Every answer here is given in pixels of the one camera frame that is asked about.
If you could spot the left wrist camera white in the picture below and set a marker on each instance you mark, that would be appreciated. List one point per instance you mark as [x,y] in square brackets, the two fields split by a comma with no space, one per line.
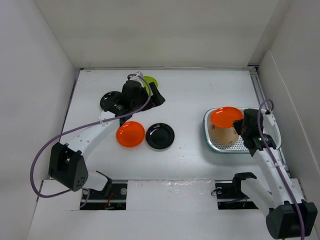
[137,76]

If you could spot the orange plate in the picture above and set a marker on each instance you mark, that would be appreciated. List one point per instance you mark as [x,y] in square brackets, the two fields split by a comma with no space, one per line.
[224,117]
[130,134]

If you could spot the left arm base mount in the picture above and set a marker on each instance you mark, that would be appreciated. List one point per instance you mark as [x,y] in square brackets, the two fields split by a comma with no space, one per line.
[101,192]

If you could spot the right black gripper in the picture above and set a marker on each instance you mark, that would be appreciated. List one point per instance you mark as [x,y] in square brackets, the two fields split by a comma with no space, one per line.
[236,125]

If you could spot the white perforated plastic bin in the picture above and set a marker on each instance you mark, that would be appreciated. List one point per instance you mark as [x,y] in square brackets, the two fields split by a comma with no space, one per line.
[238,147]

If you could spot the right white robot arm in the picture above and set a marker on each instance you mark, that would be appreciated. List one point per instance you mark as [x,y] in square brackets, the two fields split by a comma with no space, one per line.
[287,213]

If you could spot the green plate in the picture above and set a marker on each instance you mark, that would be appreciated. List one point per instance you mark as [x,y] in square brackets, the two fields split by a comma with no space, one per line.
[150,80]

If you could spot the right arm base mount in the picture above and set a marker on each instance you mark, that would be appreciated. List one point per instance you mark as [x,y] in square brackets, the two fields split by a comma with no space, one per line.
[229,195]

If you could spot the beige plate with characters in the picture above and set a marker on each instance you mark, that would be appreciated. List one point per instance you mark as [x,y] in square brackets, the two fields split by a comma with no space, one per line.
[224,134]

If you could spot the black plate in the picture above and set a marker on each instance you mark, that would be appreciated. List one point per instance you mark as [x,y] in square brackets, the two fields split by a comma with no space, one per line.
[108,100]
[160,136]

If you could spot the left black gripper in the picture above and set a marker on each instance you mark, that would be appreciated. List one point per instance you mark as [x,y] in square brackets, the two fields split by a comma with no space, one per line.
[157,99]

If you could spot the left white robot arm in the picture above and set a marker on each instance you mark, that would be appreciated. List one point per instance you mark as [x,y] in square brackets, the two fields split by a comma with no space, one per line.
[67,163]

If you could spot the aluminium rail right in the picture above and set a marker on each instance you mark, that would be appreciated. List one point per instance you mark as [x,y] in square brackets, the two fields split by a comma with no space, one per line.
[269,105]

